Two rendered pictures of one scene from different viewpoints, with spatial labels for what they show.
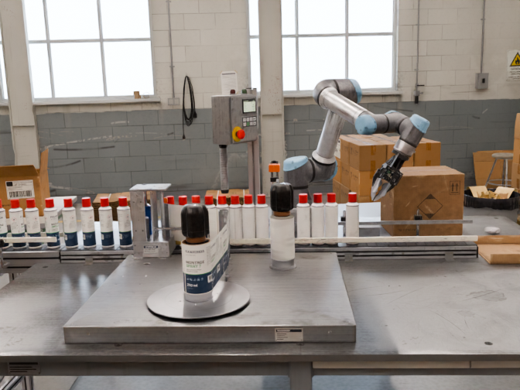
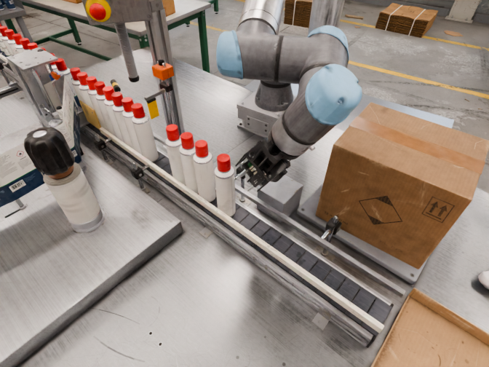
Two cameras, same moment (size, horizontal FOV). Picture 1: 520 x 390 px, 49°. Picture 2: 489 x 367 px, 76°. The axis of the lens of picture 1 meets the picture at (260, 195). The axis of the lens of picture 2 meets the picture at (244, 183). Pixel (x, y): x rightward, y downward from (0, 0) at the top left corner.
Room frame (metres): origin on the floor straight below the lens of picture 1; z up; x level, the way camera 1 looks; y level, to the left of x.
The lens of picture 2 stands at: (1.79, -0.76, 1.58)
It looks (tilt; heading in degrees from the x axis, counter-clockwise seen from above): 45 degrees down; 38
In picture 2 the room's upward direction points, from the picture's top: straight up
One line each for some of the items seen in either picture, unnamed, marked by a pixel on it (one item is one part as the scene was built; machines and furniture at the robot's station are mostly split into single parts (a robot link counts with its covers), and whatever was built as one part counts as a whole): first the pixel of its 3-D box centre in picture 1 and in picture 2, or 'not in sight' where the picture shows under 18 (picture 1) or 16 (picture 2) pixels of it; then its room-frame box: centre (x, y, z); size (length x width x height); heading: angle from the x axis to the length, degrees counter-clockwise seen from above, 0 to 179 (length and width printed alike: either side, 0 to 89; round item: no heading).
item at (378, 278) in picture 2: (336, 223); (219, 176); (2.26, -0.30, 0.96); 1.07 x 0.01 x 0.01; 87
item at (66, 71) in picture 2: not in sight; (69, 85); (2.26, 0.47, 0.98); 0.05 x 0.05 x 0.20
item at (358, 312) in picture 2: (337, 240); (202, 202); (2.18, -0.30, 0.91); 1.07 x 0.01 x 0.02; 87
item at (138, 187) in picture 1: (150, 187); (32, 58); (2.16, 0.41, 1.14); 0.14 x 0.11 x 0.01; 87
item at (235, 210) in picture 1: (235, 220); (125, 121); (2.24, 0.10, 0.98); 0.05 x 0.05 x 0.20
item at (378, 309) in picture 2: (265, 249); (153, 164); (2.24, -0.01, 0.86); 1.65 x 0.08 x 0.04; 87
